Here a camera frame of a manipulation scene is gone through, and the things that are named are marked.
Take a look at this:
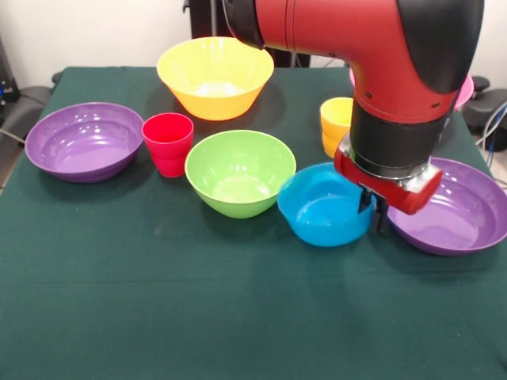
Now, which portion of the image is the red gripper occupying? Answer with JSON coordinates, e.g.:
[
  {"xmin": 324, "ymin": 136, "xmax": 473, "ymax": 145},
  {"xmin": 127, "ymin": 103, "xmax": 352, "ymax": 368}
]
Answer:
[{"xmin": 334, "ymin": 134, "xmax": 444, "ymax": 234}]

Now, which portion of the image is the orange cup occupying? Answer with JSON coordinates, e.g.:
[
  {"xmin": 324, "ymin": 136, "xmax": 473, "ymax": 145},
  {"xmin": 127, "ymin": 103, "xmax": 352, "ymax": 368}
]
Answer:
[{"xmin": 319, "ymin": 97, "xmax": 354, "ymax": 158}]

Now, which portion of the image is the green bowl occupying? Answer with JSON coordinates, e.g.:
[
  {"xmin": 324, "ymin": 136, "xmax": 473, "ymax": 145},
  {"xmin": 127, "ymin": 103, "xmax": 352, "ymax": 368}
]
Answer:
[{"xmin": 185, "ymin": 129, "xmax": 298, "ymax": 220}]

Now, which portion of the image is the pink bowl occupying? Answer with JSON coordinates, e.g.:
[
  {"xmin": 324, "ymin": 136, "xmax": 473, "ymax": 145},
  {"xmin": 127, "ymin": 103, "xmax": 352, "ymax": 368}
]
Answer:
[{"xmin": 348, "ymin": 66, "xmax": 475, "ymax": 112}]

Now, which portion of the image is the orange bowl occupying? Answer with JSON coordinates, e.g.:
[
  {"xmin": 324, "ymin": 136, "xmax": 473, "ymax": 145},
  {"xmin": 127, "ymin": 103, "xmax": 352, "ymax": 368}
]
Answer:
[{"xmin": 156, "ymin": 36, "xmax": 275, "ymax": 121}]

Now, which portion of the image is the black computer tower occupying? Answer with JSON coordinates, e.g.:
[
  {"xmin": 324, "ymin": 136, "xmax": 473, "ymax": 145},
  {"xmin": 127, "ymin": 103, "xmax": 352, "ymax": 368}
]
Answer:
[{"xmin": 0, "ymin": 35, "xmax": 21, "ymax": 116}]

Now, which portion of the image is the purple bowl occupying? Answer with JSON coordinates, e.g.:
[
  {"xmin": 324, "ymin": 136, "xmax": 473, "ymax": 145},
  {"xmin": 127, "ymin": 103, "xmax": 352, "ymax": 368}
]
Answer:
[
  {"xmin": 24, "ymin": 101, "xmax": 145, "ymax": 184},
  {"xmin": 387, "ymin": 157, "xmax": 507, "ymax": 257}
]

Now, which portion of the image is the black knobbed device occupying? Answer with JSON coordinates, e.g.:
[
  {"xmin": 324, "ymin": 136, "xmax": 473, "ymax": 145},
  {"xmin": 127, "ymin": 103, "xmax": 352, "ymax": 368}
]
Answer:
[{"xmin": 465, "ymin": 75, "xmax": 507, "ymax": 134}]

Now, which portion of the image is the red cup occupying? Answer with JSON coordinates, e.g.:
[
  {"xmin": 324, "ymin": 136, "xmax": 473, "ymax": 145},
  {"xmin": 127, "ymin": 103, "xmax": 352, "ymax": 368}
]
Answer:
[{"xmin": 141, "ymin": 112, "xmax": 195, "ymax": 179}]

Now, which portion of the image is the dark green tablecloth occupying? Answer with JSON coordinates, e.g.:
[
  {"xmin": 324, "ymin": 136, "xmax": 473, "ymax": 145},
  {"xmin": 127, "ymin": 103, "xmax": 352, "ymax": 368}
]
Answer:
[{"xmin": 0, "ymin": 66, "xmax": 507, "ymax": 380}]

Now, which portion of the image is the grey cable bundle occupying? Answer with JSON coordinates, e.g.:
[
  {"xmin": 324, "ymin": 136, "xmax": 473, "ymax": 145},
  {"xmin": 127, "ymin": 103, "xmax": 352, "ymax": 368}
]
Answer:
[{"xmin": 475, "ymin": 101, "xmax": 507, "ymax": 187}]

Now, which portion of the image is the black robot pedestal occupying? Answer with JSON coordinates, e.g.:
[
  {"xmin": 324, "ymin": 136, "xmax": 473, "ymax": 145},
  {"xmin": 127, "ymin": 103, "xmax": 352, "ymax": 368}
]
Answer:
[{"xmin": 189, "ymin": 0, "xmax": 314, "ymax": 68}]

